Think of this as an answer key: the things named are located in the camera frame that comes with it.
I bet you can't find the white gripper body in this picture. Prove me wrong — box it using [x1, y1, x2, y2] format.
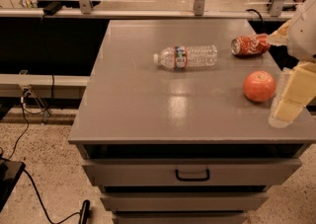
[287, 0, 316, 62]

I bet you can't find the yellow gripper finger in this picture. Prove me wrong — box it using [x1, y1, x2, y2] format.
[269, 61, 316, 128]
[267, 20, 291, 46]

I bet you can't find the red orange apple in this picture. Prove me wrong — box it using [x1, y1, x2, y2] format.
[243, 71, 277, 103]

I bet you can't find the crushed orange soda can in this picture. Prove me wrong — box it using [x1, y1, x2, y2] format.
[231, 34, 271, 56]

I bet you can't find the clear plastic water bottle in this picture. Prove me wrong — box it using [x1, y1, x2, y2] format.
[153, 45, 217, 70]

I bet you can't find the grey drawer cabinet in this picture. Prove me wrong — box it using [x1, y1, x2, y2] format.
[70, 20, 315, 220]

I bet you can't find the top grey drawer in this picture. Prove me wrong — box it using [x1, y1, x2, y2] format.
[82, 158, 301, 187]

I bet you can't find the grey drawer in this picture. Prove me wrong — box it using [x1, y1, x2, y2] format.
[101, 192, 268, 212]
[113, 212, 246, 224]
[82, 158, 301, 187]

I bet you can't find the middle grey drawer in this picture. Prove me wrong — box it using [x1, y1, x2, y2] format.
[101, 192, 268, 212]

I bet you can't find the bottom grey drawer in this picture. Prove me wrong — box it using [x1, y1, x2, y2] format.
[113, 212, 246, 224]

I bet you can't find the black power adapter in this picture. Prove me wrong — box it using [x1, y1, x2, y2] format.
[43, 2, 62, 16]

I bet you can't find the black box on floor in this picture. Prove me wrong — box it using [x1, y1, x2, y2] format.
[0, 161, 26, 212]

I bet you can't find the black drawer handle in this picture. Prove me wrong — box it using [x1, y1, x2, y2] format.
[175, 169, 210, 183]

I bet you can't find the black floor cable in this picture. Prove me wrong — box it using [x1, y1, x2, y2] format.
[0, 93, 83, 224]

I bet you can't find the grey horizontal rail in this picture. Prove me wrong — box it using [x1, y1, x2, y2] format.
[0, 8, 295, 22]

